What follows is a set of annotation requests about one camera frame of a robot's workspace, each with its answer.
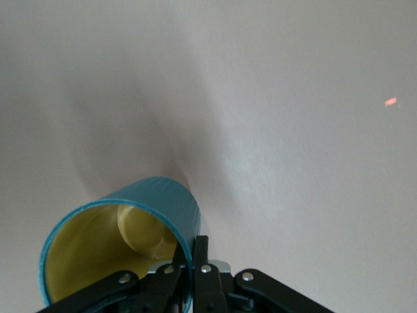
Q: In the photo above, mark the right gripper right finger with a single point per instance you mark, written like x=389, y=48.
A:
x=208, y=287

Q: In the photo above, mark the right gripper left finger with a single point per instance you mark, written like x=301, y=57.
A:
x=156, y=287

